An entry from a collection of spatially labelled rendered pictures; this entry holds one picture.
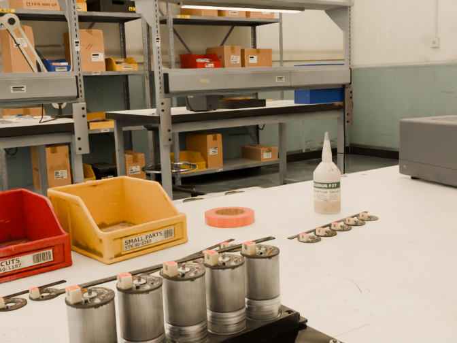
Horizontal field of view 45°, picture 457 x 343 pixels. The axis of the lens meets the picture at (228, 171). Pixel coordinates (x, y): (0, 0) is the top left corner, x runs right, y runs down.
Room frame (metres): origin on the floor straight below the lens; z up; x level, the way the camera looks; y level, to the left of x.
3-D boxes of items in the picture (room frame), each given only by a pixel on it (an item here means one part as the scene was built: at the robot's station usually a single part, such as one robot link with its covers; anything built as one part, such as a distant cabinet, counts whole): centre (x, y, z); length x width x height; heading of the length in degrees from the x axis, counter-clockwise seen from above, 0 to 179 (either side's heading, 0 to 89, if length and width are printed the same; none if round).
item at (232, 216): (0.65, 0.00, 0.76); 0.06 x 0.06 x 0.01
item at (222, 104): (3.30, -0.09, 0.77); 0.24 x 0.16 x 0.04; 123
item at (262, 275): (0.33, -0.02, 0.79); 0.02 x 0.02 x 0.05
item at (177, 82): (3.18, -0.23, 0.90); 1.30 x 0.06 x 0.12; 124
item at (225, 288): (0.32, 0.00, 0.79); 0.02 x 0.02 x 0.05
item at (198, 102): (3.12, 0.13, 0.80); 0.15 x 0.12 x 0.10; 53
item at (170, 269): (0.30, 0.03, 0.82); 0.01 x 0.01 x 0.01; 36
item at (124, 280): (0.28, 0.06, 0.82); 0.01 x 0.01 x 0.01; 36
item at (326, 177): (0.68, -0.12, 0.80); 0.03 x 0.03 x 0.10
